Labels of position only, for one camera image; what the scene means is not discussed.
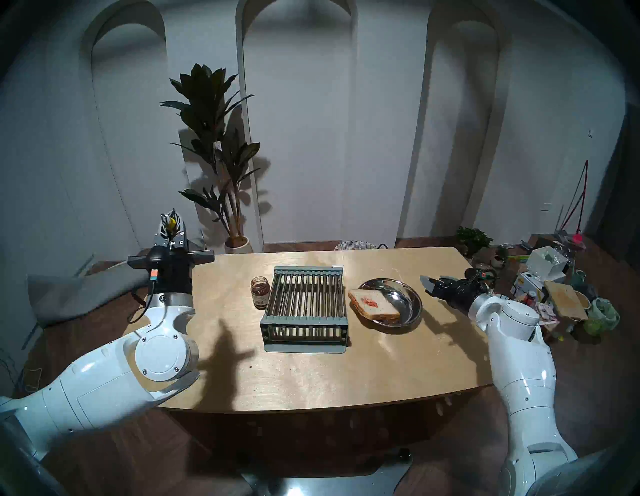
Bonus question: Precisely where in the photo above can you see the bushy small potted plant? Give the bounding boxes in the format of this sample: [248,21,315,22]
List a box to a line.
[454,226,493,258]

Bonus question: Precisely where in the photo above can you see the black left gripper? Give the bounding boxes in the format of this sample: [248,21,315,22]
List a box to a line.
[127,210,215,296]

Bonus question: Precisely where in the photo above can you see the grey dish rack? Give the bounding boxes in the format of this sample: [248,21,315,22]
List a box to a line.
[259,265,349,354]

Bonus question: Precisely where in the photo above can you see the white open box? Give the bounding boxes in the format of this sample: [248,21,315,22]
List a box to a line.
[525,246,570,282]

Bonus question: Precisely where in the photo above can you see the tall potted plant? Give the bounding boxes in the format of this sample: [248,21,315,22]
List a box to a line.
[160,63,262,254]

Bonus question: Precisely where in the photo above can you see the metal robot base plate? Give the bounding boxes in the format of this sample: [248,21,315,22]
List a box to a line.
[235,450,413,496]

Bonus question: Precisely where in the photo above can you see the brown cardboard box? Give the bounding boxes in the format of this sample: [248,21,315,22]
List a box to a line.
[535,300,563,343]

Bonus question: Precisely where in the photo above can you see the grey rolled mat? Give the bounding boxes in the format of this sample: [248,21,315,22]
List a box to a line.
[26,237,207,328]

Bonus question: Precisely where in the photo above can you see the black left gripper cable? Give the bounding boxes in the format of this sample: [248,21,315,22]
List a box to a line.
[127,280,153,325]

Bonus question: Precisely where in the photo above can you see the wooden cutting board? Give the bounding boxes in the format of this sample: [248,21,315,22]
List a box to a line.
[543,280,589,322]

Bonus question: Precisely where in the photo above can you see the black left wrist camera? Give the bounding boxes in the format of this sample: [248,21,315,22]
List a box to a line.
[146,246,170,281]

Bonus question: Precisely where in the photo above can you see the glass jam jar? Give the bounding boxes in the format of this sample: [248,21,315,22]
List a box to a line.
[250,276,271,310]

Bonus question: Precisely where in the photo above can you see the teal ceramic jug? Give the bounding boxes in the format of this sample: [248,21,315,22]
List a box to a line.
[570,270,598,301]

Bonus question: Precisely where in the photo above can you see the white and yellow carton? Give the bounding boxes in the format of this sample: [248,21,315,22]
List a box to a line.
[510,272,545,301]

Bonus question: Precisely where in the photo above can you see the slice of bread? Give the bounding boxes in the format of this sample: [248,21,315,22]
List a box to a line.
[347,288,402,322]

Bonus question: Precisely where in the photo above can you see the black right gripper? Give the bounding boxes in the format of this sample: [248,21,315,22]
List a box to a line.
[420,274,481,310]

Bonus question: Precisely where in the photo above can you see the green mesh bag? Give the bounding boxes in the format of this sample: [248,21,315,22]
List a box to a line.
[583,297,621,337]

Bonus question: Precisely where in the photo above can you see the red handled broom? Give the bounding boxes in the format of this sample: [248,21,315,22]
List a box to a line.
[556,160,590,236]

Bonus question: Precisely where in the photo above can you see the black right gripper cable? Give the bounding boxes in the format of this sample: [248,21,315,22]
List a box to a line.
[464,267,499,291]

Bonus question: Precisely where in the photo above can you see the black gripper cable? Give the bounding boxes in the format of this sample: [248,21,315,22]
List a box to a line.
[127,280,153,325]
[464,267,499,291]

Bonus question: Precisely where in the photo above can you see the shiny metal plate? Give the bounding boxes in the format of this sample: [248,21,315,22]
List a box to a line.
[357,278,423,328]

